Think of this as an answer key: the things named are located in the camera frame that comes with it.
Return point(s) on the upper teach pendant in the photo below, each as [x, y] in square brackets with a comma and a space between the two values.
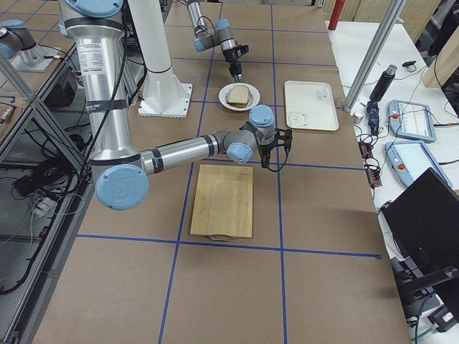
[411, 120]

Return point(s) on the white round plate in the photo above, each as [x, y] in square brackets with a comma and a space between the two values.
[254, 100]

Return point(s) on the black laptop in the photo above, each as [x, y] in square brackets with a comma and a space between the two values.
[424, 223]

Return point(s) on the bread slice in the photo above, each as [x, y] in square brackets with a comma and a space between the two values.
[238, 104]
[239, 93]

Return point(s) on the lower teach pendant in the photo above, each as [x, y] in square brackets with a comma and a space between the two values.
[411, 159]

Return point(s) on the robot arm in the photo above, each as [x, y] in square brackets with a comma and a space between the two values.
[120, 171]
[208, 35]

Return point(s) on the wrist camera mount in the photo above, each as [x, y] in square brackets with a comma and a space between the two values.
[284, 138]
[242, 49]

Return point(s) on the red cylinder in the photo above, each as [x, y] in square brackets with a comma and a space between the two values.
[336, 14]

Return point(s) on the cream bear serving tray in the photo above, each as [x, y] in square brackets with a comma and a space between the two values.
[310, 106]

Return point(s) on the aluminium frame post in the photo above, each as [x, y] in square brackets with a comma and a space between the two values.
[383, 31]

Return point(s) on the teach pendant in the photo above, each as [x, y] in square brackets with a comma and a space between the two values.
[411, 159]
[411, 120]

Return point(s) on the wooden cutting board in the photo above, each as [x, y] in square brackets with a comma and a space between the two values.
[223, 203]

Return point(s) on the black water bottle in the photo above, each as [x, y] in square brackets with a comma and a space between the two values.
[383, 83]

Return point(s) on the folded navy umbrella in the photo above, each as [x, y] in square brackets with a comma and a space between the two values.
[372, 110]

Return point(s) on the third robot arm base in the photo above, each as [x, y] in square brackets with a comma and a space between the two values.
[19, 45]

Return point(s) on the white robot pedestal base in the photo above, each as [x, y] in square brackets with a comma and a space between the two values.
[163, 93]

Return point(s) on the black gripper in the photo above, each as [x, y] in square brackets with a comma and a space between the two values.
[265, 149]
[232, 57]

